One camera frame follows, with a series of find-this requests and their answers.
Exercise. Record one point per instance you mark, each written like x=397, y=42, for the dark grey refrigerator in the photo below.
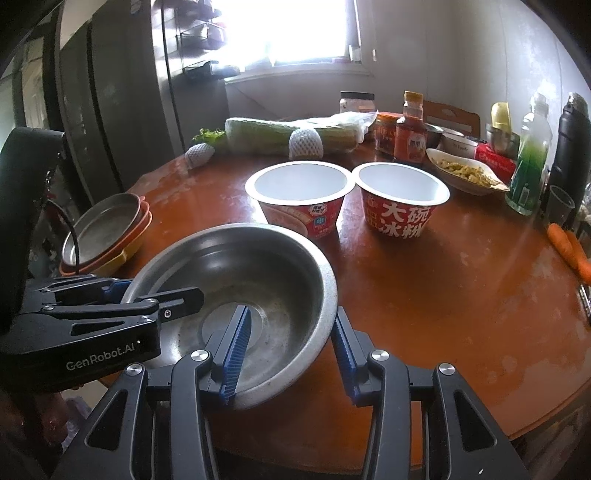
x=128, y=83

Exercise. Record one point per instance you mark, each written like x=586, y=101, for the white ceramic bowl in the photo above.
x=458, y=145

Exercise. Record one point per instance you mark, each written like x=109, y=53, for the small clear plastic cup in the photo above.
x=559, y=206

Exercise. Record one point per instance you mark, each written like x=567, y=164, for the dark steel bowl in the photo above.
x=434, y=135

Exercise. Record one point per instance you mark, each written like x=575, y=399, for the right foam-netted fruit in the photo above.
x=305, y=143

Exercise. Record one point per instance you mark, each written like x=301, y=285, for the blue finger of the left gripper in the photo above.
x=176, y=303
x=116, y=289

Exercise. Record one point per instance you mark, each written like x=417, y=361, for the green leaf lettuce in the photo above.
x=215, y=138

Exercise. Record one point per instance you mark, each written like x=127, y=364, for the bright window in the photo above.
x=277, y=33

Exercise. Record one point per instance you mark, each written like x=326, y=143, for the brown sauce bottle yellow cap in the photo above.
x=410, y=143

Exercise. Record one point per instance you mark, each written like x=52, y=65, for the red paper noodle bowl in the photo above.
x=303, y=196
x=399, y=200

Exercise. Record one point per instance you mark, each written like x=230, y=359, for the shallow steel round pan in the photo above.
x=100, y=228

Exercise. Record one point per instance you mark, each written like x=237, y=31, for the red chili sauce jar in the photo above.
x=385, y=133

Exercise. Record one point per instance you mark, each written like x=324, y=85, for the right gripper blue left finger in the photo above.
x=205, y=377

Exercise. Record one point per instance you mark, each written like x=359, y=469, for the white dish of food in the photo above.
x=465, y=174

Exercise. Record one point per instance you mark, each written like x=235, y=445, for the brown wooden chair back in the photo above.
x=454, y=118

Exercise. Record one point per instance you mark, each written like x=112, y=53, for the round wooden table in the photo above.
x=481, y=288

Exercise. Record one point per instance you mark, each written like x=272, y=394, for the orange carrot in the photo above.
x=559, y=240
x=578, y=259

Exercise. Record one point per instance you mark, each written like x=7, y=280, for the yellow cup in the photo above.
x=501, y=117

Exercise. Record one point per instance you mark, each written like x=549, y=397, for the black thermos flask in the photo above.
x=571, y=164

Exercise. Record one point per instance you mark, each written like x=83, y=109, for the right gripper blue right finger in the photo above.
x=374, y=378

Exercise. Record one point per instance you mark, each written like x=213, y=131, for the yellow shell-shaped plate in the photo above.
x=126, y=253

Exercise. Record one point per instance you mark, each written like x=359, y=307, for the red tissue box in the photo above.
x=502, y=166

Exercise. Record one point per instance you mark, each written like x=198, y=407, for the clear jar black lid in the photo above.
x=355, y=101

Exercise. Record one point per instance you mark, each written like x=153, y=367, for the pink pig-shaped plate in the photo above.
x=114, y=250

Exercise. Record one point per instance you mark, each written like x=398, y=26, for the left foam-netted fruit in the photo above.
x=198, y=155

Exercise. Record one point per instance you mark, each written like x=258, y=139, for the foam-netted fruit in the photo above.
x=305, y=143
x=198, y=155

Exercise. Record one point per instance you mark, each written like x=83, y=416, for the deep steel bowl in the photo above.
x=284, y=279

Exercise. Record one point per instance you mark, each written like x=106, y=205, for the green drink plastic bottle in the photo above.
x=536, y=137

